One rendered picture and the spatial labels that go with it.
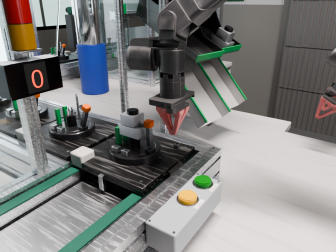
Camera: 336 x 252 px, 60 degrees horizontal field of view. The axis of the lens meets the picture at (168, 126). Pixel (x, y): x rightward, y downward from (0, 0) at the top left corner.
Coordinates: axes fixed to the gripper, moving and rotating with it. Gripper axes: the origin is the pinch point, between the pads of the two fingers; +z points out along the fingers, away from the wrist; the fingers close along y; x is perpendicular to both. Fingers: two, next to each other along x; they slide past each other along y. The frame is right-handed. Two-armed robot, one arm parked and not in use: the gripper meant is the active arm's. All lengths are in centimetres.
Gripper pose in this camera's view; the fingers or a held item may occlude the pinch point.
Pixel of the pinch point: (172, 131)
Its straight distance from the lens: 70.0
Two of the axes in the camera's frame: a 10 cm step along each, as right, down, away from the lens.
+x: 8.4, 2.0, -5.1
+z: 0.2, 9.2, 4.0
